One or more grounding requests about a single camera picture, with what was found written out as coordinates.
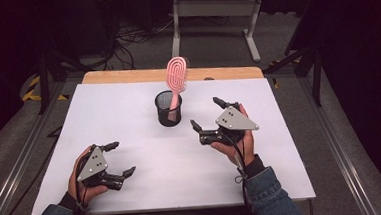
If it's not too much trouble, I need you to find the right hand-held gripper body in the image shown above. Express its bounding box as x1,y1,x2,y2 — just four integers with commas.
196,100,262,148

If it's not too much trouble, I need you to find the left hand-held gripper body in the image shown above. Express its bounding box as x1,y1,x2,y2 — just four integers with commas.
75,143,127,195

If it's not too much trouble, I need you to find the black mesh pen holder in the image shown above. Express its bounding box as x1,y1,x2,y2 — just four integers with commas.
153,89,185,129

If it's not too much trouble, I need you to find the pink hairbrush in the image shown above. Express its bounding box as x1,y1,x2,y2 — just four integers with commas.
162,56,191,123

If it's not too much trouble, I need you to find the person's left hand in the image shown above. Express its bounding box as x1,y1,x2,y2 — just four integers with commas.
64,144,110,207

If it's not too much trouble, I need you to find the person's right hand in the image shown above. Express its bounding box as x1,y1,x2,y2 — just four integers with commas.
207,103,257,169

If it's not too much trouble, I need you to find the white board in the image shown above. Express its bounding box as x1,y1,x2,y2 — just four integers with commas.
23,69,317,215

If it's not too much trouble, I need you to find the wooden table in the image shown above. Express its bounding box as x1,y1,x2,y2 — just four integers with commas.
81,60,265,90

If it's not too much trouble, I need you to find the black metal stand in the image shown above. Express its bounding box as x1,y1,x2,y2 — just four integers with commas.
260,43,326,111
34,48,92,115

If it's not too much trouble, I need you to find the yellow black hazard tape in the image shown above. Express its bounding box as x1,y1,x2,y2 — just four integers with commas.
20,73,71,104

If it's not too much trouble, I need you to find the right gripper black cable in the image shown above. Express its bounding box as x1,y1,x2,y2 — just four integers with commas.
219,129,253,215

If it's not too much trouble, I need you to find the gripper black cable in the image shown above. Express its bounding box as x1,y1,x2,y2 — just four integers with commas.
219,129,253,215
71,152,107,215

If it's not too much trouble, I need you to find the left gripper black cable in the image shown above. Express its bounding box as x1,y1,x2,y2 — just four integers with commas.
71,152,107,215

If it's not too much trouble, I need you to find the metal floor rail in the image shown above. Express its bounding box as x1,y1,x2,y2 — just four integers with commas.
0,80,75,215
297,71,381,215

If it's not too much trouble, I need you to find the white desk frame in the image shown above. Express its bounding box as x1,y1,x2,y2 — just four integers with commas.
167,0,268,69

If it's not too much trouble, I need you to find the bundle of floor cables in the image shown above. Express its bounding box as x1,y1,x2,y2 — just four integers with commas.
98,16,177,73

